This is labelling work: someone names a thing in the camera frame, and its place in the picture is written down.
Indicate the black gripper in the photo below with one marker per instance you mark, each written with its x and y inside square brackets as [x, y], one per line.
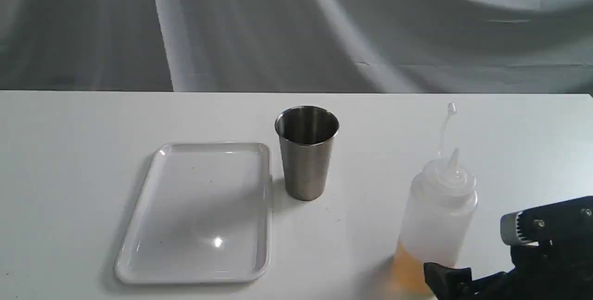
[538, 273]

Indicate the translucent squeeze bottle amber liquid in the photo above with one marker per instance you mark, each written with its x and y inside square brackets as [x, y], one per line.
[439, 209]

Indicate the stainless steel cup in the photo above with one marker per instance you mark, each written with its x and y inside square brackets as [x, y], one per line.
[306, 136]

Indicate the grey fabric backdrop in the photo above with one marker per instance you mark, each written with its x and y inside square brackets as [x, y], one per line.
[298, 46]

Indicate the white plastic tray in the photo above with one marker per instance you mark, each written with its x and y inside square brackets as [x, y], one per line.
[203, 216]

